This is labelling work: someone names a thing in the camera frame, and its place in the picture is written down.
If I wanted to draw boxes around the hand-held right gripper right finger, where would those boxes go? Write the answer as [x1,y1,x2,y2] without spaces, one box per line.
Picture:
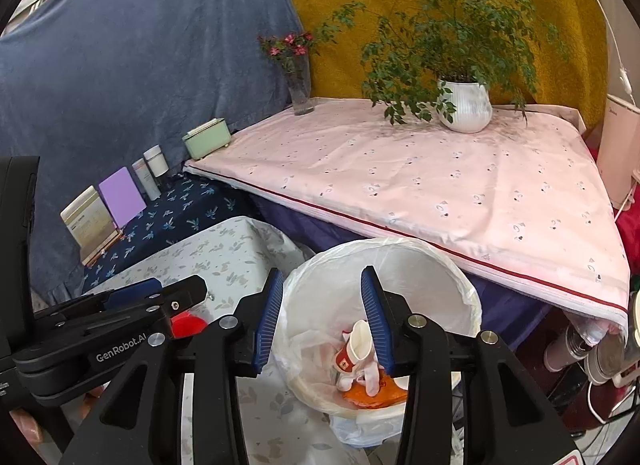
[360,265,577,465]

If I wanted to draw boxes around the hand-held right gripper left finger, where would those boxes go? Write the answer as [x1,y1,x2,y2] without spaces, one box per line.
[60,267,286,465]

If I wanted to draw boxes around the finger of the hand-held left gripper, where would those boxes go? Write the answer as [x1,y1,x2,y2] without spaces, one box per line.
[47,274,209,342]
[32,277,166,320]

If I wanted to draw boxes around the red and white paper cup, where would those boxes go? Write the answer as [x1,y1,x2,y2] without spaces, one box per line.
[344,318,375,364]
[333,345,369,391]

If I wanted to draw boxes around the red plastic wrapper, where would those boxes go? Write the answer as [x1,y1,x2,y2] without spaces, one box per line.
[169,311,207,342]

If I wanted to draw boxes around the white tissue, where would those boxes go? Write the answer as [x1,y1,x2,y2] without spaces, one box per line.
[362,357,389,399]

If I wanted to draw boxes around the large orange printed wrapper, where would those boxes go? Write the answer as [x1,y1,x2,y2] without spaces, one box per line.
[341,367,410,410]

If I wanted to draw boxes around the white bin with plastic liner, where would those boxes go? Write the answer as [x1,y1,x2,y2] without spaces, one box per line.
[282,237,484,452]

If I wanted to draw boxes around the grey leaf-print tablecloth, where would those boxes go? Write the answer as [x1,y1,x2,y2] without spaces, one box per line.
[82,215,402,465]

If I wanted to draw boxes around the navy leaf-print cloth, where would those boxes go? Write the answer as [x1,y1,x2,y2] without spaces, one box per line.
[82,172,262,297]

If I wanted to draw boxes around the beige book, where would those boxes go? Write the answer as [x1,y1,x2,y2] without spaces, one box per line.
[59,184,119,256]

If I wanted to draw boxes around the purple board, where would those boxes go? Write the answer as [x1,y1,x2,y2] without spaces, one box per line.
[97,166,148,230]

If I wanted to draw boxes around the white tube bottle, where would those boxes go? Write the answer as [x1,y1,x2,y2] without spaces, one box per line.
[131,158,161,201]

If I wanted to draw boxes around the dark purple table skirt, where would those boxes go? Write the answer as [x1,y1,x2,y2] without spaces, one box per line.
[249,189,552,352]

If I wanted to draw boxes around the white cylindrical jar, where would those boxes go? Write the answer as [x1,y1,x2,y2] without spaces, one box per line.
[143,144,170,178]

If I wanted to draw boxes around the pale green box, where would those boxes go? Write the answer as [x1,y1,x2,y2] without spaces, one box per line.
[181,116,233,162]

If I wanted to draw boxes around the pink printed table cover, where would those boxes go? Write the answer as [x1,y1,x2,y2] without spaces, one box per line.
[182,97,632,337]

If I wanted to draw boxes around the stack of paper cups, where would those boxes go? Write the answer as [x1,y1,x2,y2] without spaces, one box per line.
[543,327,594,374]

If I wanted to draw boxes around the blue backdrop cloth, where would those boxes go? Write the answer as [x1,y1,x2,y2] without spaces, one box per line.
[0,0,307,307]

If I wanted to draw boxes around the clear glass vase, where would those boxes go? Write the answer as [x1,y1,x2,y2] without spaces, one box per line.
[285,57,316,117]

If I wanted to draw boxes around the white ribbed plant pot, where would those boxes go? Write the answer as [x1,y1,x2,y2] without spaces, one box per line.
[436,75,494,134]

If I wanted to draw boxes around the pink flowers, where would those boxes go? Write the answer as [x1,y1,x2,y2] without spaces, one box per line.
[257,32,319,76]

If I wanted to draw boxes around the red cloth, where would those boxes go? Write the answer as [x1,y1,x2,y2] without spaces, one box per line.
[614,209,640,287]

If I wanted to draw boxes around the white appliance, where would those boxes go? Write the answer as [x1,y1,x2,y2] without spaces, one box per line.
[594,97,640,212]

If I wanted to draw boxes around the green leafy houseplant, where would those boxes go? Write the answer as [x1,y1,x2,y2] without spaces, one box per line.
[312,0,572,126]

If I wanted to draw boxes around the white power cable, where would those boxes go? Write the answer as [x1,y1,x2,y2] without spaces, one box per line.
[565,0,634,102]

